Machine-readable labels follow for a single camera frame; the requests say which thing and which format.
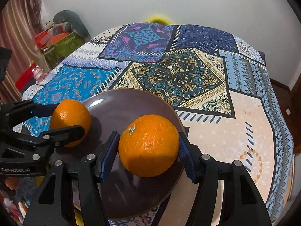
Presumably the large orange fruit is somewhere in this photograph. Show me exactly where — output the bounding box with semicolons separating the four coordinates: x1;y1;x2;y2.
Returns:
118;114;180;178

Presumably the pink toy figure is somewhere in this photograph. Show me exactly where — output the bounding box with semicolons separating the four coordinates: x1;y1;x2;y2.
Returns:
32;65;48;84

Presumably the dark purple round plate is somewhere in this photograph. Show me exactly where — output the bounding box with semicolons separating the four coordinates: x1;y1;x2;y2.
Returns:
50;88;186;220

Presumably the green patterned box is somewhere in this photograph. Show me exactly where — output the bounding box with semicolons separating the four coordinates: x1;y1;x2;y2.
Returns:
43;32;85;69

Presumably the red orange boxes stack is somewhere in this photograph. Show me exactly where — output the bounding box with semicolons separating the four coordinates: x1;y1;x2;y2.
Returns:
35;24;69;50

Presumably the pink striped curtain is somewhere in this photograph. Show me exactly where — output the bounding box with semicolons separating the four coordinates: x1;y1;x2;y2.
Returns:
1;0;50;103

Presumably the grey stuffed pillow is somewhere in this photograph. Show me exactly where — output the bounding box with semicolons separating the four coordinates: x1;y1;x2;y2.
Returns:
53;10;89;37

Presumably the patchwork patterned bedspread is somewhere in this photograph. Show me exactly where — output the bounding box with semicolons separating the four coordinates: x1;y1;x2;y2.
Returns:
22;22;293;222

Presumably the yellow object behind bed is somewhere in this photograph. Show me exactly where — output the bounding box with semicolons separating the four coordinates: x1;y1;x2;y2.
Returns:
147;15;173;25

